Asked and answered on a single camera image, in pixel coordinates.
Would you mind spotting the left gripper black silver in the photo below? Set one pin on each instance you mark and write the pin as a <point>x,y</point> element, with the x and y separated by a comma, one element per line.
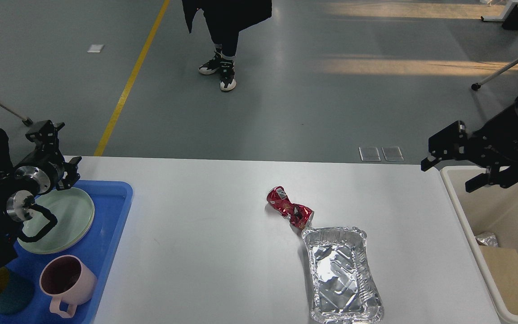
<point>46,167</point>

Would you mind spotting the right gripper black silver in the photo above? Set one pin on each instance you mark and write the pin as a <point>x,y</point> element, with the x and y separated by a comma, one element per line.
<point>496,143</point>

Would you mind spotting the green plate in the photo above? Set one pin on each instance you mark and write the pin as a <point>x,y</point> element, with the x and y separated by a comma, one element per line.
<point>74,209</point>

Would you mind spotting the pink mug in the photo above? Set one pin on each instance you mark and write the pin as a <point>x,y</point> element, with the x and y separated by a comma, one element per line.
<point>69,283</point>

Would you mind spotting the brown paper bag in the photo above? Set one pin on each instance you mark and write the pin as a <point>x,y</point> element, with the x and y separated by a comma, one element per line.
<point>502,264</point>

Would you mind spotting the aluminium foil tray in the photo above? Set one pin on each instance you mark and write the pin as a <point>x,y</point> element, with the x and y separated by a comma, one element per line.
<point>344,291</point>

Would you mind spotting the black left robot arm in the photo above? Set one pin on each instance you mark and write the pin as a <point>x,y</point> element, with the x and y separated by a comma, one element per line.
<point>20,217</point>

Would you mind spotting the beige plastic bin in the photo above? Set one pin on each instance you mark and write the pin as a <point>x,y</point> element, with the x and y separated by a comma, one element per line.
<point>489,209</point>

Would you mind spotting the blue plastic tray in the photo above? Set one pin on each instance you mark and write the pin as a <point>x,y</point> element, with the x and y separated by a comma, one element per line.
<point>112,201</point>

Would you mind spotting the white office chair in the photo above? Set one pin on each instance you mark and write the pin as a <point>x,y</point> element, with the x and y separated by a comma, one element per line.
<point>477,85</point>

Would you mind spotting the crumpled foil in bin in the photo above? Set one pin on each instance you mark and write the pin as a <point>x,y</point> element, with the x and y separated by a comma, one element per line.
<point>488,239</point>

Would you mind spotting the clear floor plate right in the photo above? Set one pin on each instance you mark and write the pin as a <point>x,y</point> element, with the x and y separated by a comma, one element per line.
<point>392,154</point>

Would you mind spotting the clear floor plate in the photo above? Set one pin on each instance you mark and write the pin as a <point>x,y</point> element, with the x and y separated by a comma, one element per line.
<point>392,154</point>
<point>369,154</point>

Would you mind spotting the clear floor plate left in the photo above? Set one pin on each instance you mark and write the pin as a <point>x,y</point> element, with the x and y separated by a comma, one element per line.
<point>369,154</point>

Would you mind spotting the teal yellow cup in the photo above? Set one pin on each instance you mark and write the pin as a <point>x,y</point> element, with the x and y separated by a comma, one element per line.
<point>16,292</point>

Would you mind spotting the crushed red can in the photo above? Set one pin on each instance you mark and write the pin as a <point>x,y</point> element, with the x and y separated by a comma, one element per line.
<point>298,215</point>

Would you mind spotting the person in black coat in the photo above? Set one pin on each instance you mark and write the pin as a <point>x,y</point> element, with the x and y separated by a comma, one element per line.
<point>225,19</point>

